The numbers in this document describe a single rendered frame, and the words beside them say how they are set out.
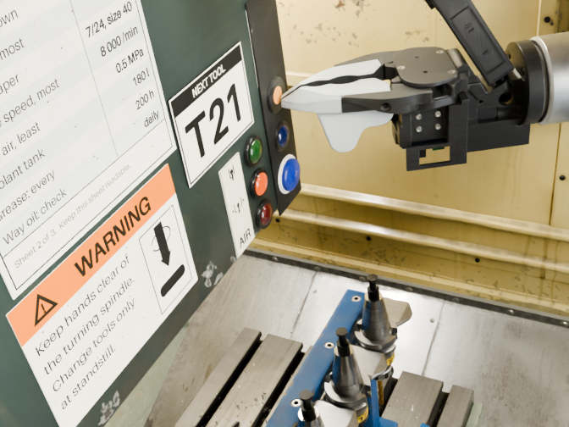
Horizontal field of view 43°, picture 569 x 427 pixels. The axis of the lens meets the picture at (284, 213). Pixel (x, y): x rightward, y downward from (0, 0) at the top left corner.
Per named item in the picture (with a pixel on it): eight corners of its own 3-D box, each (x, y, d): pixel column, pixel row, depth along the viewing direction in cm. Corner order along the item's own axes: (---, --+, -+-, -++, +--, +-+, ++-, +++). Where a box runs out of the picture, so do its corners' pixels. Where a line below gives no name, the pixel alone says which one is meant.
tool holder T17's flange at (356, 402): (338, 374, 105) (336, 362, 103) (377, 385, 102) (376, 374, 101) (319, 407, 101) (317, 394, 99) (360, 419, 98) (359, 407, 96)
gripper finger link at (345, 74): (287, 149, 64) (390, 135, 64) (278, 88, 61) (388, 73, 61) (284, 132, 67) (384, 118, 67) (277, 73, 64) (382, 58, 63)
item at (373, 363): (392, 357, 105) (392, 353, 105) (379, 384, 101) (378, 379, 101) (347, 345, 108) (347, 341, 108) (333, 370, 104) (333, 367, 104)
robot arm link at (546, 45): (604, 51, 57) (566, 14, 63) (546, 59, 57) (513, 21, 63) (593, 135, 61) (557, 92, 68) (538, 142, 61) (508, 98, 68)
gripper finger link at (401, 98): (344, 122, 58) (454, 108, 58) (343, 105, 57) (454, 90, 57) (337, 96, 62) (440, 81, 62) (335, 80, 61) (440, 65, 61)
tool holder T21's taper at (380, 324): (363, 317, 110) (361, 284, 106) (393, 320, 109) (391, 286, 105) (358, 338, 107) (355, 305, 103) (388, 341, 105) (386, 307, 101)
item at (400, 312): (417, 307, 113) (416, 302, 112) (405, 329, 109) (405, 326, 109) (373, 296, 116) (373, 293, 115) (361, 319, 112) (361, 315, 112)
